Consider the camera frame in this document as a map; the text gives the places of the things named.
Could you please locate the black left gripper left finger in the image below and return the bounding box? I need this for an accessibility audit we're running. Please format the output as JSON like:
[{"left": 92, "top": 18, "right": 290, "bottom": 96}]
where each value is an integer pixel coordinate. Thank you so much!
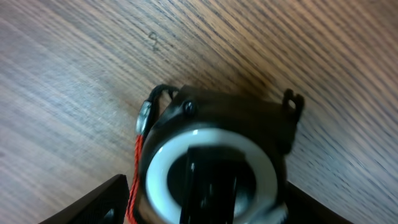
[{"left": 40, "top": 174, "right": 129, "bottom": 224}]

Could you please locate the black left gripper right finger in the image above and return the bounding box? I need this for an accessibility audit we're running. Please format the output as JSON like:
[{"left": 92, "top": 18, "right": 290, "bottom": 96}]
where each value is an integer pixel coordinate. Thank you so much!
[{"left": 285, "top": 183, "right": 352, "bottom": 224}]

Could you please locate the black tape measure red strap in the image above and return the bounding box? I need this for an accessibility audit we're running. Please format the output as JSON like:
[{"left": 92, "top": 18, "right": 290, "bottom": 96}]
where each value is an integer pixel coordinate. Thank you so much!
[{"left": 125, "top": 83, "right": 305, "bottom": 224}]

